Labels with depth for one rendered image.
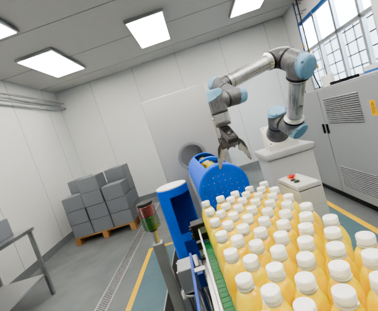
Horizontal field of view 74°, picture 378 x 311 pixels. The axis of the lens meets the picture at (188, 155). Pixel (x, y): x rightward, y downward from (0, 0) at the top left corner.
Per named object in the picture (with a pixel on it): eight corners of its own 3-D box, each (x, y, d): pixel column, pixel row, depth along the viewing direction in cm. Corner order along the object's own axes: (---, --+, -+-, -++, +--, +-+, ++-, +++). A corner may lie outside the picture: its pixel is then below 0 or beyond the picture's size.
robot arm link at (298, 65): (290, 124, 166) (296, 42, 127) (308, 135, 155) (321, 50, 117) (276, 132, 163) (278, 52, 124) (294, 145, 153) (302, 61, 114)
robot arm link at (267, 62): (280, 37, 135) (204, 76, 124) (296, 43, 127) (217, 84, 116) (279, 58, 143) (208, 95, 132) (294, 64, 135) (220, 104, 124)
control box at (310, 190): (301, 191, 125) (296, 172, 124) (326, 202, 105) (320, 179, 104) (282, 198, 124) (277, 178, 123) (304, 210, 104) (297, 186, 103)
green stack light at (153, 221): (161, 221, 96) (156, 210, 96) (160, 228, 90) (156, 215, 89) (145, 227, 96) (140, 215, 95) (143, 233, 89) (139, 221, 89)
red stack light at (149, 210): (156, 209, 96) (153, 200, 95) (155, 215, 89) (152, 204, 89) (140, 215, 95) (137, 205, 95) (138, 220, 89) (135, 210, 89)
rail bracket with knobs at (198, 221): (211, 234, 133) (205, 216, 132) (213, 239, 126) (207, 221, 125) (193, 240, 133) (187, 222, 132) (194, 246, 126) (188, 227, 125)
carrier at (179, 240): (180, 284, 228) (209, 284, 215) (150, 194, 219) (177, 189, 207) (192, 265, 253) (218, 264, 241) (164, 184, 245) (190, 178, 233)
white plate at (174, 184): (150, 193, 219) (150, 194, 219) (177, 187, 207) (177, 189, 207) (164, 183, 244) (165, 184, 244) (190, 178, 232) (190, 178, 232)
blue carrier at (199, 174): (223, 178, 227) (215, 148, 224) (255, 205, 140) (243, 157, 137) (193, 187, 226) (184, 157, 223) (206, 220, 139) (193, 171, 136)
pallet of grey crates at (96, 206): (145, 213, 549) (127, 162, 537) (136, 228, 469) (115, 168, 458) (94, 229, 556) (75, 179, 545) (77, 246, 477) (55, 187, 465)
